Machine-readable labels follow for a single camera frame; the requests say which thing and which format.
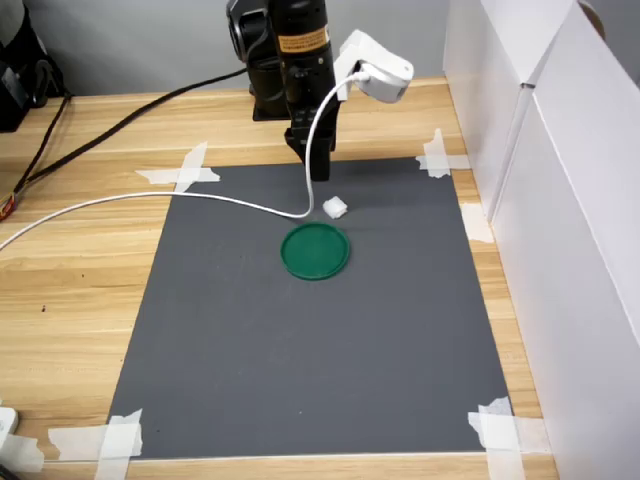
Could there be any white masking tape strip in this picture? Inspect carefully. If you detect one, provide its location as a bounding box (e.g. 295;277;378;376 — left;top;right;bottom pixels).
415;154;472;172
478;396;527;480
95;408;144;480
0;434;46;474
173;141;209;195
47;422;144;462
135;166;222;187
423;128;452;180
459;201;496;245
467;411;550;454

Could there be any white partition panel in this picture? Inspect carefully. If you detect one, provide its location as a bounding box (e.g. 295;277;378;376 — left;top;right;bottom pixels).
487;2;640;480
442;0;589;217

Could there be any dark grey mat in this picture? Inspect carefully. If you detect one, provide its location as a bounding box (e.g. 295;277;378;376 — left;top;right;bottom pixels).
107;157;515;459

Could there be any white camera box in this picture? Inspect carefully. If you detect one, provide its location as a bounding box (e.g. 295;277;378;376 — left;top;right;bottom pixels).
333;28;416;106

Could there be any thin black cable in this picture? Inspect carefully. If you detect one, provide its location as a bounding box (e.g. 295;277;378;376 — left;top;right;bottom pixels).
17;94;71;194

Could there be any black equipment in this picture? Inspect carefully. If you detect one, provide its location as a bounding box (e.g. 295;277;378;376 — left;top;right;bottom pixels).
0;0;74;134

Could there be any white camera cable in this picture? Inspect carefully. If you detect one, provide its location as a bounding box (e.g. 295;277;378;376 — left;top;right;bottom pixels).
0;69;374;251

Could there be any brown round object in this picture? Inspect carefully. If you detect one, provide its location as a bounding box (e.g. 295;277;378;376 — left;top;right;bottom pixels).
578;0;607;42

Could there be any round green lid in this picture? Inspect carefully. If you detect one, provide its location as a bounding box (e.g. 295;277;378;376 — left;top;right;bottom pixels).
280;222;352;283

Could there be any small white plastic terminal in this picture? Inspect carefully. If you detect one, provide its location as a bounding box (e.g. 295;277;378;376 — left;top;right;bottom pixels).
322;196;350;221

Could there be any thick black braided cable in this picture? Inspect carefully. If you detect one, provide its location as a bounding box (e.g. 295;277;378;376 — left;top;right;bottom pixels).
14;67;250;196

